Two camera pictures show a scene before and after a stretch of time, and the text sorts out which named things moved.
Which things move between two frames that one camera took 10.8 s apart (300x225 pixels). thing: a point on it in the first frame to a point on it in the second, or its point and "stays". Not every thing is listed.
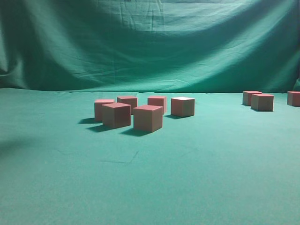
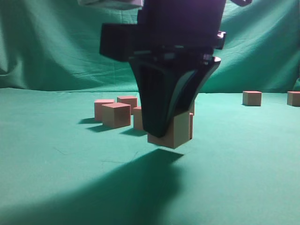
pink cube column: [115, 115] stays
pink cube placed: [131, 101] stays
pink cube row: [98, 108] stays
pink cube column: [262, 102] to [180, 131]
